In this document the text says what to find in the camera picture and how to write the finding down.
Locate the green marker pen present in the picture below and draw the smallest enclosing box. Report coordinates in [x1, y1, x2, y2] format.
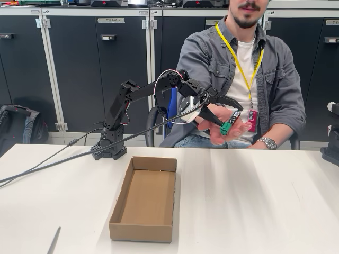
[220, 110, 242, 136]

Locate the person's right forearm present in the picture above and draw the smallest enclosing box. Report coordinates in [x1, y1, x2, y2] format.
[169, 116, 210, 141]

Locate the person's left forearm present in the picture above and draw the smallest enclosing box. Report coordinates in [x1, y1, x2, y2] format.
[258, 111, 308, 150]

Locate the person's right hand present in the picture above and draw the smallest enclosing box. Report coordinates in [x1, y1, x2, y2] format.
[197, 104, 253, 146]

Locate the red ID badge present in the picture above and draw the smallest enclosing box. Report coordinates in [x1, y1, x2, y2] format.
[247, 110, 259, 132]

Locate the man in grey shirt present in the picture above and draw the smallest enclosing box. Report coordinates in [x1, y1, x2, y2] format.
[158, 0, 308, 149]

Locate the silver wristwatch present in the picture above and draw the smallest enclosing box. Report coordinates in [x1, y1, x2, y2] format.
[257, 137, 279, 150]

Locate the dark grey metal cabinet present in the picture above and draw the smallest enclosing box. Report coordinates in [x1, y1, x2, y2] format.
[263, 7, 339, 143]
[0, 7, 44, 145]
[41, 7, 151, 145]
[149, 7, 265, 145]

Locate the black device with red logo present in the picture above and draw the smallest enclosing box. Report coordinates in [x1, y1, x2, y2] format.
[90, 0, 129, 8]
[182, 0, 229, 8]

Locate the open brown cardboard box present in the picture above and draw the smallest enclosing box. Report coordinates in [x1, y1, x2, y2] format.
[108, 156, 177, 243]

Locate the grey TEAM 4 tape label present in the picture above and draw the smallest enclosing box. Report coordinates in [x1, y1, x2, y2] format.
[97, 17, 126, 24]

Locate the green box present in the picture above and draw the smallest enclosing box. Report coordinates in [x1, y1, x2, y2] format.
[20, 0, 61, 6]

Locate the black backpack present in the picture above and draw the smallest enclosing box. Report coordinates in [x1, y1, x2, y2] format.
[0, 104, 50, 157]

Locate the grey flat stick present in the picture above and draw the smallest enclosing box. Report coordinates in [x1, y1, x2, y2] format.
[47, 226, 61, 254]

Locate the silver white wrist camera box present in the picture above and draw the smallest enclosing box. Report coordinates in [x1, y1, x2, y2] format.
[176, 96, 202, 124]

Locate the yellow lanyard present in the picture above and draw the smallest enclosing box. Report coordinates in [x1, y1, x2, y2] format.
[216, 22, 265, 109]

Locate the thin black base cable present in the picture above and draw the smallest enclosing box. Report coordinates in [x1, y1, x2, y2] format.
[0, 121, 104, 188]

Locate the thick black camera cable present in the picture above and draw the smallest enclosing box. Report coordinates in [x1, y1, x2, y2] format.
[0, 91, 212, 185]

